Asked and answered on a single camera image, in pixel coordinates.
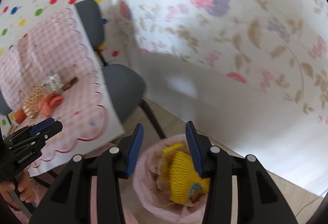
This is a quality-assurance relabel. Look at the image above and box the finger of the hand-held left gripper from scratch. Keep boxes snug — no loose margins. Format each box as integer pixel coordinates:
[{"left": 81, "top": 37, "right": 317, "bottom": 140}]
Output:
[
  {"left": 10, "top": 117, "right": 55, "bottom": 139},
  {"left": 31, "top": 121, "right": 63, "bottom": 148}
]

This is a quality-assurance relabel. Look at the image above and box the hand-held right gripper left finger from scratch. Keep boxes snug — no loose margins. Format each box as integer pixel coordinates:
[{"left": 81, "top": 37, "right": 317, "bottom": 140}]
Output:
[{"left": 29, "top": 123, "right": 144, "bottom": 224}]

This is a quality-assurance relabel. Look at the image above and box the orange crumpled wrapper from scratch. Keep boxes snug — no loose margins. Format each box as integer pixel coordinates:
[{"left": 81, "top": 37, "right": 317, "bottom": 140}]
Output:
[{"left": 38, "top": 93, "right": 64, "bottom": 115}]

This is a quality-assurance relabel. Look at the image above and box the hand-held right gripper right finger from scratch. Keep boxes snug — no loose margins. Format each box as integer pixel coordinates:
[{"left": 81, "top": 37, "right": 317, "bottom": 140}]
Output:
[{"left": 185, "top": 121, "right": 299, "bottom": 224}]

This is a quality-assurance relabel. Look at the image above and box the yellow foam net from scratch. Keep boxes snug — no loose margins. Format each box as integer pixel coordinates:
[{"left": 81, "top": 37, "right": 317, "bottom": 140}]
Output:
[{"left": 169, "top": 150, "right": 211, "bottom": 200}]

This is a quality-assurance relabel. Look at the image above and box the red apple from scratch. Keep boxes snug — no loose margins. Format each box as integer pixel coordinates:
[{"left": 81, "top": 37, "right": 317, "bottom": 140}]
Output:
[{"left": 14, "top": 109, "right": 26, "bottom": 122}]

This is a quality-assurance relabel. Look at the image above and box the pink checkered sheet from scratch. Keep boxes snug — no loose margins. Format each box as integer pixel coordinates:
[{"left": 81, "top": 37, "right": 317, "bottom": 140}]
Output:
[{"left": 0, "top": 8, "right": 125, "bottom": 171}]

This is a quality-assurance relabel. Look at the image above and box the person's left hand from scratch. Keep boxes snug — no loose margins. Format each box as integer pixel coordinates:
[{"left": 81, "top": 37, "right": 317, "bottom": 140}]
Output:
[{"left": 0, "top": 170, "right": 35, "bottom": 210}]

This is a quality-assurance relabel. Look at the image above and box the brown stick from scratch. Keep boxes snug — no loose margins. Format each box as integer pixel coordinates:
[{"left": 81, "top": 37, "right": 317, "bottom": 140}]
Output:
[{"left": 61, "top": 77, "right": 78, "bottom": 91}]

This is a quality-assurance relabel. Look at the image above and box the gold woven wrapper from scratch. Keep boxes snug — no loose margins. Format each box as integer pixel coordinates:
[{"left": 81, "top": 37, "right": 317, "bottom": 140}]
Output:
[{"left": 23, "top": 85, "right": 48, "bottom": 118}]

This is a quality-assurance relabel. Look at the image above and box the grey office chair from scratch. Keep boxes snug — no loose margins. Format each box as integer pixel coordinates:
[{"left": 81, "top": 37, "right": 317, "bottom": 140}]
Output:
[{"left": 0, "top": 0, "right": 167, "bottom": 140}]

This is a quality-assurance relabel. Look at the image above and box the floral print sheet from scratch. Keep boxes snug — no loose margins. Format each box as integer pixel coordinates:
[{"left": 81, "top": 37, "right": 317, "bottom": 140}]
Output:
[{"left": 102, "top": 0, "right": 328, "bottom": 124}]

